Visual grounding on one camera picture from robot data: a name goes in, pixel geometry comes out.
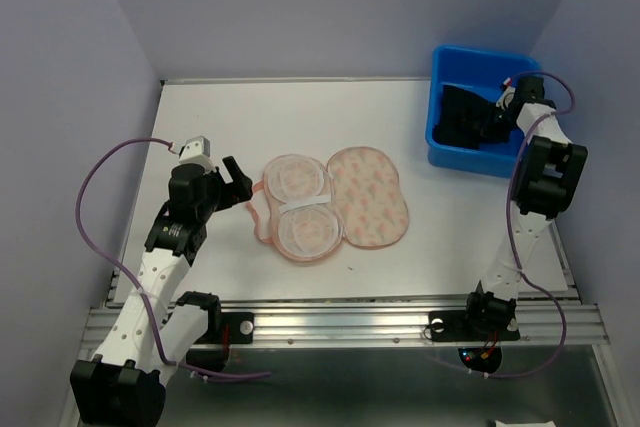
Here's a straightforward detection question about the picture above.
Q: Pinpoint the aluminium mounting rail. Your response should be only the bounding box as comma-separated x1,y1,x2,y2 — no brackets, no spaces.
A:
81,298,610,350

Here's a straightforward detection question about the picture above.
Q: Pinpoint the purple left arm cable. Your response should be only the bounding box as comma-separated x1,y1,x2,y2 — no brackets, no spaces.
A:
74,137,272,383

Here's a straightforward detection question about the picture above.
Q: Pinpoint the floral mesh laundry bag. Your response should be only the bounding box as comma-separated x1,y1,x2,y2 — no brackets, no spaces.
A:
246,146,410,263

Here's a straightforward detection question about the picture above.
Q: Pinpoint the black bra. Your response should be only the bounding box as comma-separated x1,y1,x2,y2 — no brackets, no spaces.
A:
433,85,510,150

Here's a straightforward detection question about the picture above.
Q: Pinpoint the white paper sheet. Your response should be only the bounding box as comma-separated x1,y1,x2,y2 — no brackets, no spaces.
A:
493,420,556,427

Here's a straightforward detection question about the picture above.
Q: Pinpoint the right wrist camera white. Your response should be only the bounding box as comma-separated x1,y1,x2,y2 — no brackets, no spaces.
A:
496,77,515,110

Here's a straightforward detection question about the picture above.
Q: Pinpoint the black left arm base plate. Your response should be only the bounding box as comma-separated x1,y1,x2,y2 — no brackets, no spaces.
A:
195,311,255,346

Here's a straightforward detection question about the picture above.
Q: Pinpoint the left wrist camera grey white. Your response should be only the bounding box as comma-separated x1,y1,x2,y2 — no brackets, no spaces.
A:
178,136,213,170

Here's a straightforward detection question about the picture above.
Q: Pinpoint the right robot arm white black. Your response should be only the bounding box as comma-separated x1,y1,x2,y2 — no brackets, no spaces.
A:
460,71,588,341

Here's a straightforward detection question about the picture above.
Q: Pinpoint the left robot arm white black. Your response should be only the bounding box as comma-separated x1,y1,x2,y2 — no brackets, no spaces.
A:
70,156,253,426

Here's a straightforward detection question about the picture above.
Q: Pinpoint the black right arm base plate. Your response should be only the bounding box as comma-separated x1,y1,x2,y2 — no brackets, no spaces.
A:
425,310,521,343

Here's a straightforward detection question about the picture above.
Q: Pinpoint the blue plastic bin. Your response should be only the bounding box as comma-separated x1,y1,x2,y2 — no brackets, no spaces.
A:
425,45,539,178

